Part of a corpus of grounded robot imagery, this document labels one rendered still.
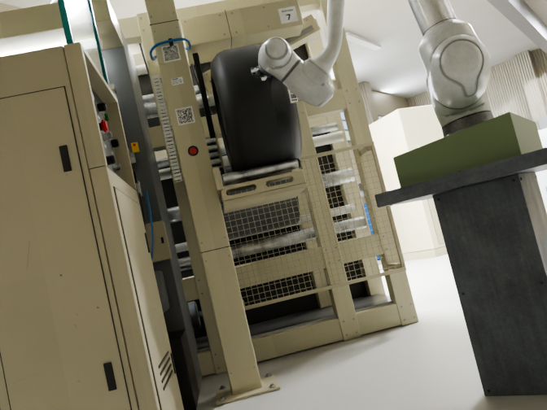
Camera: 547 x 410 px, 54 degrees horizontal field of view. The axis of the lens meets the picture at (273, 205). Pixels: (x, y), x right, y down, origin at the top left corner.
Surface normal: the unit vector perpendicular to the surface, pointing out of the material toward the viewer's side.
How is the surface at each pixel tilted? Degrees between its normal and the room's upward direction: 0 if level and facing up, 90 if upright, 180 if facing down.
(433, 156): 90
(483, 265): 90
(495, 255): 90
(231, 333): 90
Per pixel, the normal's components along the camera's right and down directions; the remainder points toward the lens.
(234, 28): 0.09, -0.11
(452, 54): -0.20, 0.07
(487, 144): -0.58, 0.07
